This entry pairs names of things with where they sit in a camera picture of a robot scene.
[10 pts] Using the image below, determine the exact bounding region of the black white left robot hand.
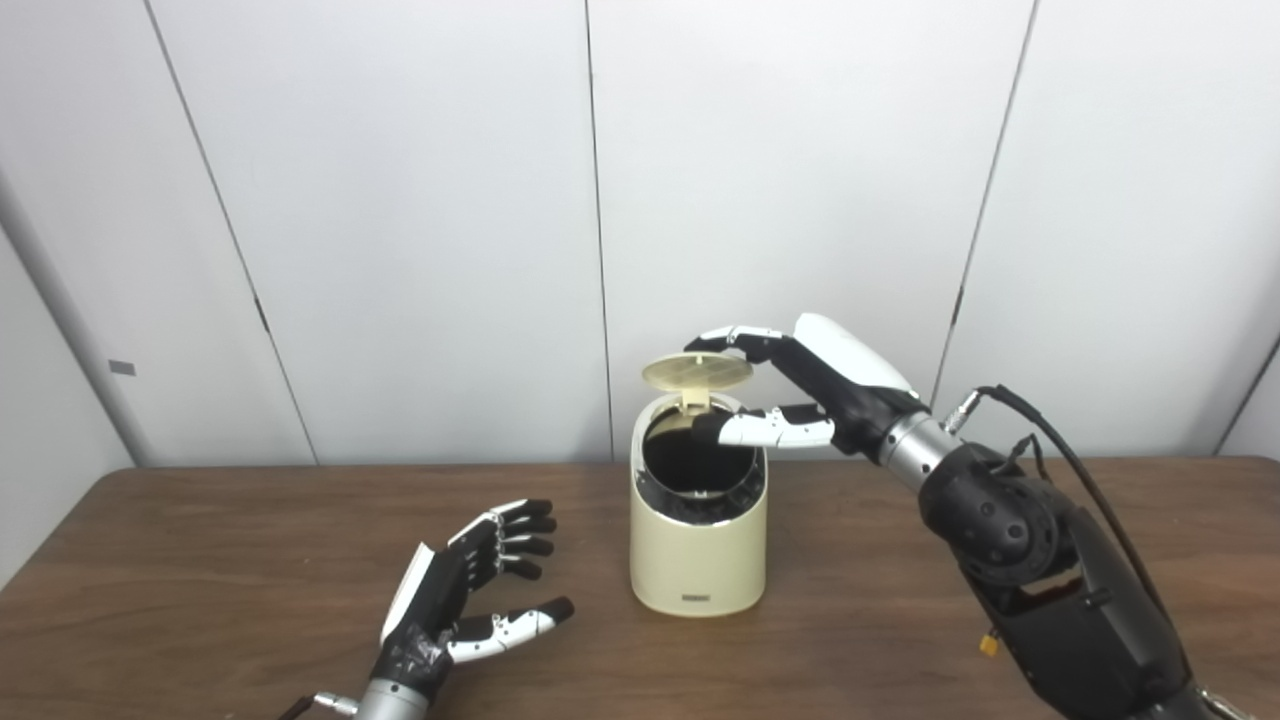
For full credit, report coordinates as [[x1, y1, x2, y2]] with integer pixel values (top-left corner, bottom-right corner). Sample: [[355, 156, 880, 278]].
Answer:
[[372, 498, 576, 701]]

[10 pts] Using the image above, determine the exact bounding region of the cream-colored bin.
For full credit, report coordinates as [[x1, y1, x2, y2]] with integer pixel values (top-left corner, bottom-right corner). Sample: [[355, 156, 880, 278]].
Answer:
[[630, 392, 769, 618]]

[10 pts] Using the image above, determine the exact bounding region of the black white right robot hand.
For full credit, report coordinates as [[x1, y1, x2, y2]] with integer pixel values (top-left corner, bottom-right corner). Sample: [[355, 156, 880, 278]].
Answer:
[[685, 312, 931, 456]]

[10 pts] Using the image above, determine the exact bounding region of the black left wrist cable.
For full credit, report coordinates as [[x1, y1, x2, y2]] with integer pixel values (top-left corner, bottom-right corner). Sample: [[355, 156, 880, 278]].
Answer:
[[278, 690, 359, 720]]

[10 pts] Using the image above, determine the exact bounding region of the cream round bin lid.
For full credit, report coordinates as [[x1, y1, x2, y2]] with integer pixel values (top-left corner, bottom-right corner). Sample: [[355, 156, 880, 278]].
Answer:
[[641, 350, 755, 411]]

